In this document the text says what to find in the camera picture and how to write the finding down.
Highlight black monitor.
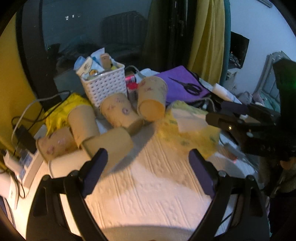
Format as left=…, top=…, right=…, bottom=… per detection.
left=228, top=32, right=249, bottom=69

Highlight brown cartoon paper cup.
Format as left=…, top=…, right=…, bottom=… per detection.
left=137, top=76, right=168, bottom=122

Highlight yellow curtain right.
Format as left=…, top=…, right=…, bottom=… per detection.
left=188, top=0, right=225, bottom=85

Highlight yellow curtain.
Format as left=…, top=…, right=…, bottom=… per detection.
left=0, top=15, right=36, bottom=151
left=188, top=0, right=225, bottom=85

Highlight yellow curtain left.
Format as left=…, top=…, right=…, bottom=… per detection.
left=0, top=15, right=36, bottom=151

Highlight brown paper cup left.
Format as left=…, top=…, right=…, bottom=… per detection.
left=36, top=127, right=78, bottom=163

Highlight black power adapter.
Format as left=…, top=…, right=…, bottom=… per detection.
left=15, top=125, right=37, bottom=154

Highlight white green-print paper cup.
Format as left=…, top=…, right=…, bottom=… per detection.
left=48, top=150, right=91, bottom=178

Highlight brown paper cup front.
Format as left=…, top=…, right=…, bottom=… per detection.
left=82, top=127, right=133, bottom=178

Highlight white woven plastic basket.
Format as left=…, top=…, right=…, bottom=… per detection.
left=80, top=62, right=127, bottom=108

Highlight brown paper cup middle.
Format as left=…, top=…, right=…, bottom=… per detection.
left=100, top=93, right=144, bottom=136

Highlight yellow plastic bag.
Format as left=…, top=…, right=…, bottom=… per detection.
left=42, top=93, right=91, bottom=136

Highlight white power strip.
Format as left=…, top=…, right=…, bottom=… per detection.
left=3, top=124, right=48, bottom=189

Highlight brown paper cup back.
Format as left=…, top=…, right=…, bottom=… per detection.
left=68, top=105, right=100, bottom=148

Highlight yellow tissue pack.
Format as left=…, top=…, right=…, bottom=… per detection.
left=156, top=100, right=220, bottom=159

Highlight white tube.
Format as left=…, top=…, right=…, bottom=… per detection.
left=212, top=83, right=235, bottom=102

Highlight black scissors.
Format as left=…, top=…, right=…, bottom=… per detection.
left=169, top=77, right=202, bottom=96

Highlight purple folder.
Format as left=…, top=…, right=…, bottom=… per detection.
left=156, top=66, right=210, bottom=103

